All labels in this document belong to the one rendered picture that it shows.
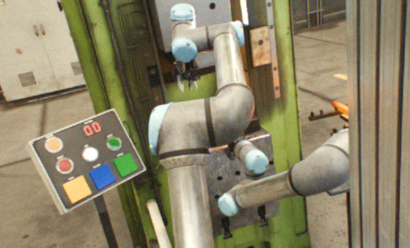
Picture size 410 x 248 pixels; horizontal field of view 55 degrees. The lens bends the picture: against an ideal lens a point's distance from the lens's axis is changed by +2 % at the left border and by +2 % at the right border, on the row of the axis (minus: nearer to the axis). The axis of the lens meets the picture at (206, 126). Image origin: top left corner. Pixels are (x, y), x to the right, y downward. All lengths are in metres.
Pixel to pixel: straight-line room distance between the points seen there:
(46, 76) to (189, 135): 6.14
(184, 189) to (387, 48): 0.55
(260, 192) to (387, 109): 0.83
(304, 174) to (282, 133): 1.00
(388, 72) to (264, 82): 1.53
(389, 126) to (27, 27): 6.54
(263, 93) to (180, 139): 1.15
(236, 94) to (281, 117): 1.16
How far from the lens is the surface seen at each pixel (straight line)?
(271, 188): 1.19
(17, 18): 6.82
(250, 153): 1.39
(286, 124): 2.08
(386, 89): 0.44
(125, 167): 1.55
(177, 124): 0.86
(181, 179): 0.86
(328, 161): 1.09
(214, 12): 1.65
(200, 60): 1.65
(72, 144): 1.53
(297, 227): 2.43
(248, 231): 2.01
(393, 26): 0.42
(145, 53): 1.75
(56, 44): 6.83
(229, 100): 0.87
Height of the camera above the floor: 1.68
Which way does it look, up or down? 23 degrees down
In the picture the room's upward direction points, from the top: 10 degrees counter-clockwise
